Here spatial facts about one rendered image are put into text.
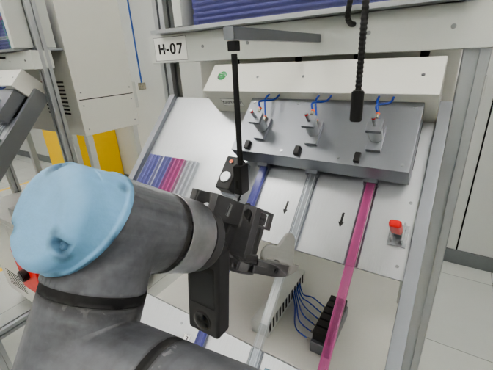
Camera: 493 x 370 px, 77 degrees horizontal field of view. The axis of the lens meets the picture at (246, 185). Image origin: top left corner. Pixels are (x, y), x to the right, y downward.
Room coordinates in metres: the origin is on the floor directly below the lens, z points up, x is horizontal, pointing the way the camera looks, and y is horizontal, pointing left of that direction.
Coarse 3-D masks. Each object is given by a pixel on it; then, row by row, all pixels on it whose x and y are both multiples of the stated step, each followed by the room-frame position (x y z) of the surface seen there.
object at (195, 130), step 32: (192, 128) 0.82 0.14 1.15; (224, 128) 0.77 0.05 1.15; (192, 160) 0.74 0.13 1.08; (224, 160) 0.70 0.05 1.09; (416, 160) 0.52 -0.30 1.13; (288, 192) 0.57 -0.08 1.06; (320, 192) 0.54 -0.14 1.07; (352, 192) 0.52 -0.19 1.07; (384, 192) 0.50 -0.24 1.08; (416, 192) 0.47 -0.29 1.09; (288, 224) 0.52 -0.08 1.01; (320, 224) 0.50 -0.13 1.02; (352, 224) 0.48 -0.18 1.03; (384, 224) 0.46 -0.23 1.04; (320, 256) 0.46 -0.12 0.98; (384, 256) 0.42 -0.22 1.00
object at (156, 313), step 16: (160, 304) 0.50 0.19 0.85; (144, 320) 0.49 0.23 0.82; (160, 320) 0.48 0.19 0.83; (176, 320) 0.47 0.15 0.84; (192, 336) 0.43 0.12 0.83; (208, 336) 0.42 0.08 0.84; (224, 336) 0.41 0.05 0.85; (224, 352) 0.39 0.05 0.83; (240, 352) 0.39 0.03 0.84; (272, 368) 0.35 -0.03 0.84; (288, 368) 0.35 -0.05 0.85
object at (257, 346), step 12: (312, 180) 0.56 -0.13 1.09; (300, 204) 0.53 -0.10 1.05; (300, 216) 0.51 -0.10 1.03; (276, 288) 0.43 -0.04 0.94; (276, 300) 0.42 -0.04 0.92; (264, 312) 0.41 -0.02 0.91; (264, 324) 0.40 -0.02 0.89; (264, 336) 0.39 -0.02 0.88; (252, 348) 0.38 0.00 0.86; (252, 360) 0.36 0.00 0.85
